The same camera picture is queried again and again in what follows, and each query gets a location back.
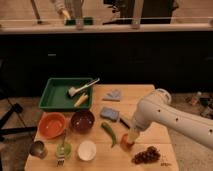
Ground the green pepper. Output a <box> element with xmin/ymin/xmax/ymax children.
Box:
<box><xmin>101</xmin><ymin>122</ymin><xmax>117</xmax><ymax>148</ymax></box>

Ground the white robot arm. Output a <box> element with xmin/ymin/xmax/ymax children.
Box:
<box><xmin>127</xmin><ymin>88</ymin><xmax>213</xmax><ymax>150</ymax></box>

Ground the purple bowl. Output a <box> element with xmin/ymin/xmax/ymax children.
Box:
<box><xmin>70</xmin><ymin>110</ymin><xmax>95</xmax><ymax>134</ymax></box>

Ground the orange bowl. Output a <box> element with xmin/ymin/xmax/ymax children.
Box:
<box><xmin>38</xmin><ymin>112</ymin><xmax>66</xmax><ymax>139</ymax></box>

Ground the orange tomato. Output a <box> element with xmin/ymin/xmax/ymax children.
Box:
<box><xmin>120</xmin><ymin>134</ymin><xmax>134</xmax><ymax>150</ymax></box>

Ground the brown black block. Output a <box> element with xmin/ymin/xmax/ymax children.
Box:
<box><xmin>120</xmin><ymin>116</ymin><xmax>131</xmax><ymax>129</ymax></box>

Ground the dark grape bunch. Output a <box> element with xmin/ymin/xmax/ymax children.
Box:
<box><xmin>132</xmin><ymin>146</ymin><xmax>161</xmax><ymax>164</ymax></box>

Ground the blue sponge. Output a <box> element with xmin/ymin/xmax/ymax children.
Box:
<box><xmin>100</xmin><ymin>107</ymin><xmax>119</xmax><ymax>122</ymax></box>

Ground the grey folded cloth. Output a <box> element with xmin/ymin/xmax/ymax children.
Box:
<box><xmin>103</xmin><ymin>89</ymin><xmax>121</xmax><ymax>101</ymax></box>

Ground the yellow corn piece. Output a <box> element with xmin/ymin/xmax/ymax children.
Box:
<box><xmin>74</xmin><ymin>94</ymin><xmax>88</xmax><ymax>107</ymax></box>

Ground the white dish brush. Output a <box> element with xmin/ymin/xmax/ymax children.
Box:
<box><xmin>67</xmin><ymin>78</ymin><xmax>100</xmax><ymax>97</ymax></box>

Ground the green plastic tray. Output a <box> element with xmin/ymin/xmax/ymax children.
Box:
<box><xmin>39</xmin><ymin>78</ymin><xmax>93</xmax><ymax>112</ymax></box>

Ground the metal cup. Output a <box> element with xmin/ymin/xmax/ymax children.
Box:
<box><xmin>29</xmin><ymin>141</ymin><xmax>47</xmax><ymax>159</ymax></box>

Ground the green handled fork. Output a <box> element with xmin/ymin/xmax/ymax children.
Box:
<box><xmin>56</xmin><ymin>130</ymin><xmax>71</xmax><ymax>166</ymax></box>

